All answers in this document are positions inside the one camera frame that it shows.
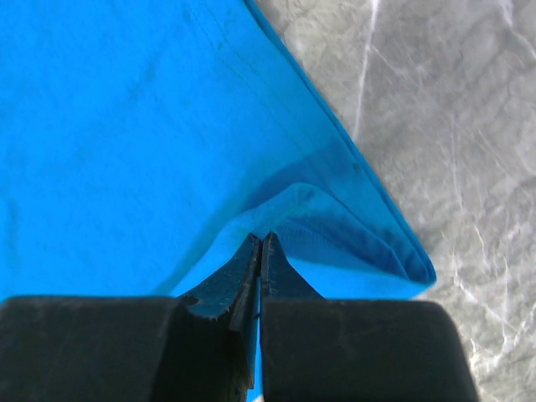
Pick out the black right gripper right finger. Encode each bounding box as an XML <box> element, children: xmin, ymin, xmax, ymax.
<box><xmin>260</xmin><ymin>234</ymin><xmax>478</xmax><ymax>402</ymax></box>

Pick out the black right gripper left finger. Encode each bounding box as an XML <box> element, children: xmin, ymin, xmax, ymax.
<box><xmin>1</xmin><ymin>235</ymin><xmax>261</xmax><ymax>401</ymax></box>

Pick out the blue t-shirt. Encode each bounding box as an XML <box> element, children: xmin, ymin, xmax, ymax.
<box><xmin>1</xmin><ymin>1</ymin><xmax>436</xmax><ymax>305</ymax></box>

